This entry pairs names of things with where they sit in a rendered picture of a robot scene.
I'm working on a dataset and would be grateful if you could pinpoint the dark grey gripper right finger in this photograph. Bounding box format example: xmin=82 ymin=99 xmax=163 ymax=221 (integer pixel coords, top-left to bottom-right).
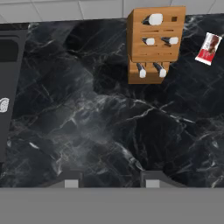
xmin=140 ymin=170 xmax=187 ymax=189

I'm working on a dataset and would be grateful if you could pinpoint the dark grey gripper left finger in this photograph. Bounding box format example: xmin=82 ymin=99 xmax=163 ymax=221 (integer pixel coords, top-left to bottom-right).
xmin=40 ymin=171 xmax=84 ymax=189

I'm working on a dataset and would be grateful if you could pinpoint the white hob knob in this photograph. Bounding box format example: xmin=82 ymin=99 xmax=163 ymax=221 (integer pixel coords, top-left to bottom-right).
xmin=0 ymin=97 xmax=11 ymax=114

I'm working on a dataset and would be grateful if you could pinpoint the black hob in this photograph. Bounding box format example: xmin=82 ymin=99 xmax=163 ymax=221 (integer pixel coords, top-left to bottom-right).
xmin=0 ymin=29 xmax=29 ymax=163

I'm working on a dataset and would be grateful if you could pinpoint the wooden knife block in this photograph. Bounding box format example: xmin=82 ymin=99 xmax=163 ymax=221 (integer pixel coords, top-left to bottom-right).
xmin=126 ymin=5 xmax=186 ymax=85

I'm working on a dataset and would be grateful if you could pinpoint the red and white snack packet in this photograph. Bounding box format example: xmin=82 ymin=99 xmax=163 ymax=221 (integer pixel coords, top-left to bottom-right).
xmin=194 ymin=31 xmax=223 ymax=67

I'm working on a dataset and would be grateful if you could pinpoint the small white-handled knife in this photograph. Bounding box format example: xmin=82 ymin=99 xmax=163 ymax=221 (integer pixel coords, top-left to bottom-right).
xmin=142 ymin=37 xmax=156 ymax=46
xmin=136 ymin=62 xmax=147 ymax=79
xmin=152 ymin=61 xmax=167 ymax=79
xmin=160 ymin=36 xmax=179 ymax=46

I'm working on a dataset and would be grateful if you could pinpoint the large white-handled knife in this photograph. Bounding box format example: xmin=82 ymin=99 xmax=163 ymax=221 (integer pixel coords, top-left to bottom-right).
xmin=142 ymin=12 xmax=164 ymax=26

